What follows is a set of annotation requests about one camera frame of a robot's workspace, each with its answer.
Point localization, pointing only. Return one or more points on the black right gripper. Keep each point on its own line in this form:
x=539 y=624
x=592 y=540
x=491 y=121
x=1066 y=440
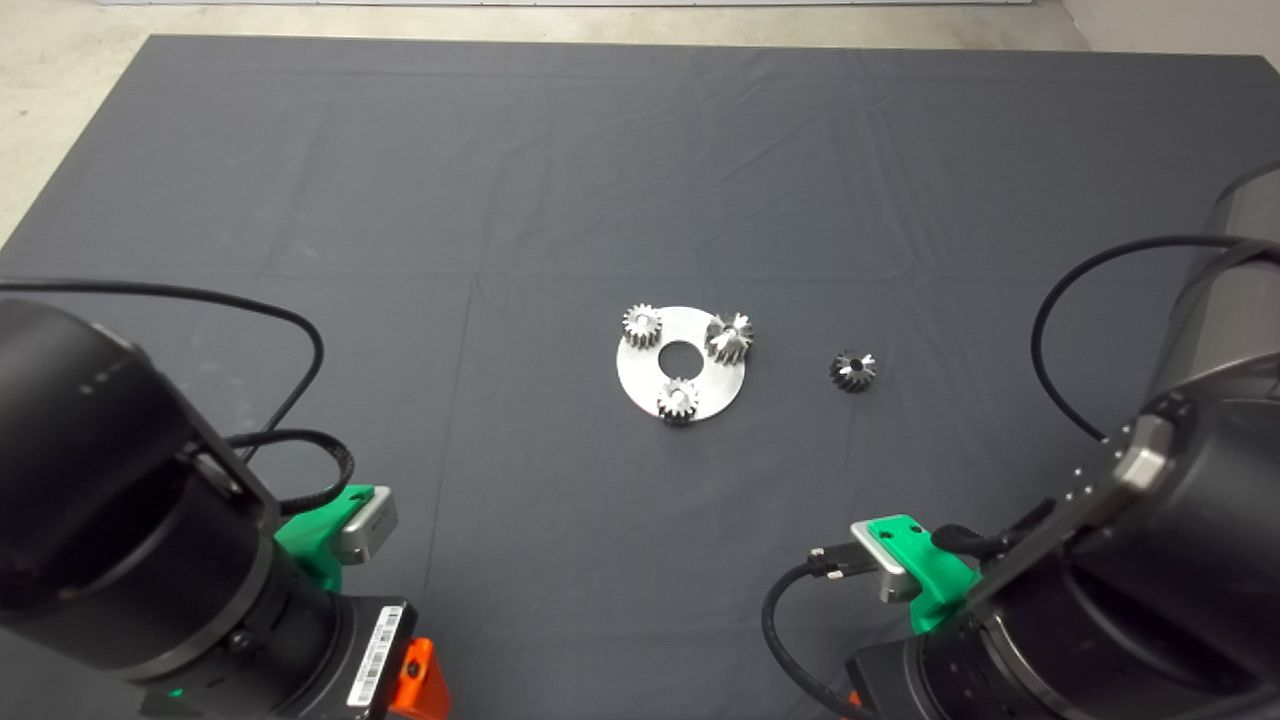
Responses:
x=890 y=685

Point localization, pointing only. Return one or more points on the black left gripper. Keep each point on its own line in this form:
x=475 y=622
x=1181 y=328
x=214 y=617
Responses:
x=340 y=660

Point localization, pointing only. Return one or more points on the small steel gear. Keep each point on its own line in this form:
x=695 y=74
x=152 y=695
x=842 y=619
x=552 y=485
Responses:
x=678 y=402
x=641 y=327
x=850 y=375

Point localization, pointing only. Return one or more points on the large steel gear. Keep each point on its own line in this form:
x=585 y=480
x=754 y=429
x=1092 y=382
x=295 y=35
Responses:
x=730 y=340

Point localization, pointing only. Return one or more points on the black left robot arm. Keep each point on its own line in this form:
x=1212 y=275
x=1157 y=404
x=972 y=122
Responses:
x=100 y=450

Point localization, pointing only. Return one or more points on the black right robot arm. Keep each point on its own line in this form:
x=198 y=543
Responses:
x=1150 y=600

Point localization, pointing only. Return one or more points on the round metal plate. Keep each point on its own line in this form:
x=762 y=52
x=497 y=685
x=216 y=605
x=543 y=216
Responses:
x=640 y=375

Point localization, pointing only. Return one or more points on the dark grey table cloth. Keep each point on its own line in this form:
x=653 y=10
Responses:
x=600 y=200

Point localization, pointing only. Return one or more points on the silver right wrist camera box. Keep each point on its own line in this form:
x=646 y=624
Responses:
x=885 y=560

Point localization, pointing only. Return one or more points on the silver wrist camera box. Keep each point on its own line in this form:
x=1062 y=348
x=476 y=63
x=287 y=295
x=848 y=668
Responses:
x=885 y=560
x=365 y=525

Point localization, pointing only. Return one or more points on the green right camera mount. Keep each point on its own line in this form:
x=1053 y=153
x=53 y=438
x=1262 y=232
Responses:
x=940 y=585

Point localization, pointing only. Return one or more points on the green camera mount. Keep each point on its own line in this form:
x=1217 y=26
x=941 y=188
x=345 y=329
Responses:
x=940 y=585
x=310 y=540

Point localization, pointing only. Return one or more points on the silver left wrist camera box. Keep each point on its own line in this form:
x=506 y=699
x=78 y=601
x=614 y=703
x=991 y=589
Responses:
x=365 y=525

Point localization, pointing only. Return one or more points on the green left camera mount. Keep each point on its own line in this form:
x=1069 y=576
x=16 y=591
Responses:
x=310 y=540

